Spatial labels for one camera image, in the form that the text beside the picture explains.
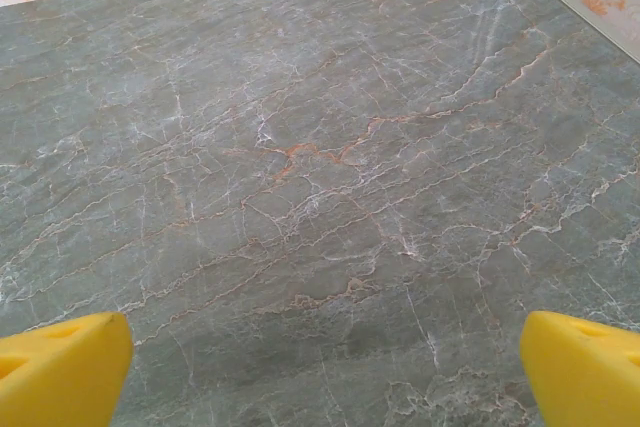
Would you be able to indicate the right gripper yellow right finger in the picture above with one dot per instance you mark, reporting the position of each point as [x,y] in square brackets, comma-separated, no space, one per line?
[585,377]

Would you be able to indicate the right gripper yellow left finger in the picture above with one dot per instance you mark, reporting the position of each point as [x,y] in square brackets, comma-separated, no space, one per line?
[60,372]

